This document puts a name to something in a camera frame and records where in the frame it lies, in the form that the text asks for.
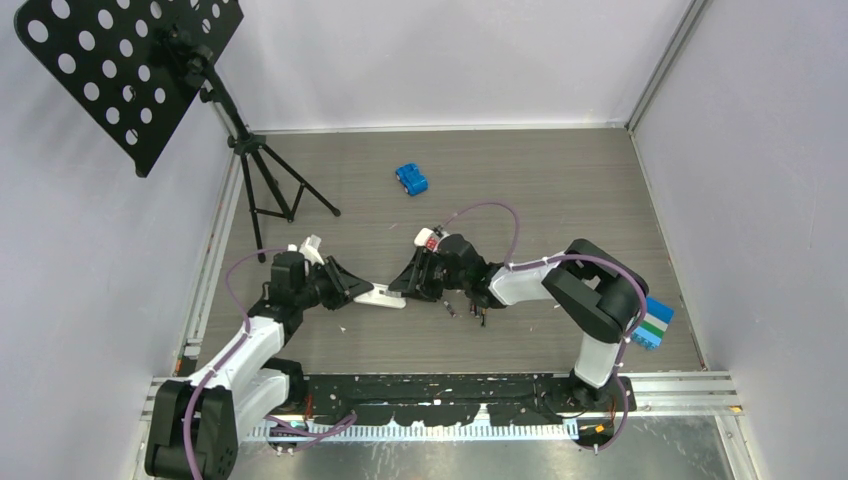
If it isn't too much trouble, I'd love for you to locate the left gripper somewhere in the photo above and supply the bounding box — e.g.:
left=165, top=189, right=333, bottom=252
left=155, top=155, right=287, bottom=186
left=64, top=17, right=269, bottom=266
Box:
left=296, top=258, right=372, bottom=313

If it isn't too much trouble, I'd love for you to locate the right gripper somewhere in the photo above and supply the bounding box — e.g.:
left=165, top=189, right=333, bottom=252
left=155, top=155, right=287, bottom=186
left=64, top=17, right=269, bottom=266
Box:
left=389, top=246, right=469, bottom=304

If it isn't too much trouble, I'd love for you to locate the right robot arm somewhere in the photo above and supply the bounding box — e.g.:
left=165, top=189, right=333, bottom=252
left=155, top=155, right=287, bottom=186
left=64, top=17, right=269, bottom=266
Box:
left=388, top=234, right=649, bottom=411

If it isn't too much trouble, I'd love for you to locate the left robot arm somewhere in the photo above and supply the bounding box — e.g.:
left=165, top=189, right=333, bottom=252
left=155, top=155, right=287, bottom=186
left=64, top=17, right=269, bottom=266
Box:
left=144, top=245, right=377, bottom=479

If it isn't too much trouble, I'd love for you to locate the red and white remote control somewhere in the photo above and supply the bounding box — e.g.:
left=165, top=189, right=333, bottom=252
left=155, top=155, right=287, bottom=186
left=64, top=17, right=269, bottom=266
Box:
left=413, top=228, right=440, bottom=251

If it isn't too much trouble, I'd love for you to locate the blue toy car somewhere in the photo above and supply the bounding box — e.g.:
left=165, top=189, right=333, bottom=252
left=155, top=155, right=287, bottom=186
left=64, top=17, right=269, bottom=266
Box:
left=395, top=163, right=429, bottom=196

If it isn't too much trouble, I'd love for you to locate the blue green white block stack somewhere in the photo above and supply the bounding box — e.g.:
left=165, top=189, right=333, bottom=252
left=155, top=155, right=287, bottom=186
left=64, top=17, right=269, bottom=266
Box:
left=631, top=297, right=675, bottom=351

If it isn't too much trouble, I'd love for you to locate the black music stand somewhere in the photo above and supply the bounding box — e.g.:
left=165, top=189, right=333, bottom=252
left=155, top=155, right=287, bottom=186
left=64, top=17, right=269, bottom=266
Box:
left=14, top=0, right=341, bottom=222

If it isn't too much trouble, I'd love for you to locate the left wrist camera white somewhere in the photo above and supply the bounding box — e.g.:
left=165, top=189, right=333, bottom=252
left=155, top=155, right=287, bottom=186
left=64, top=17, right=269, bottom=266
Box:
left=298, top=235, right=325, bottom=265

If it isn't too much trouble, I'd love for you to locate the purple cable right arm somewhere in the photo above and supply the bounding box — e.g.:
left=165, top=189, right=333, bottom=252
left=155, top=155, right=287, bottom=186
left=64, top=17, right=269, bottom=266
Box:
left=441, top=201, right=651, bottom=453

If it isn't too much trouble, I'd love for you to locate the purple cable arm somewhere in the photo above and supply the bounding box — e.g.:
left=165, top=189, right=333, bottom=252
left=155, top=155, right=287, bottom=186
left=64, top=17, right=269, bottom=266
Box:
left=441, top=201, right=651, bottom=453
left=182, top=247, right=359, bottom=480

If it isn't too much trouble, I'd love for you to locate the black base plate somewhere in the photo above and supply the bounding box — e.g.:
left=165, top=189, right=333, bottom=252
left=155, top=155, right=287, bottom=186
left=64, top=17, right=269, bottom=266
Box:
left=280, top=373, right=637, bottom=427

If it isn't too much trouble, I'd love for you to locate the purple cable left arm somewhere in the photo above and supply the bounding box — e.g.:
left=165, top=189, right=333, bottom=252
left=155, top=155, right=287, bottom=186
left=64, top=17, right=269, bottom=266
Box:
left=182, top=247, right=359, bottom=480

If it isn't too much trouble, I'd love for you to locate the aluminium rail frame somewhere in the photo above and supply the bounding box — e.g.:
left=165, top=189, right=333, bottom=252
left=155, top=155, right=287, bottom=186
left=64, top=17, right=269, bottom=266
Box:
left=133, top=363, right=757, bottom=479

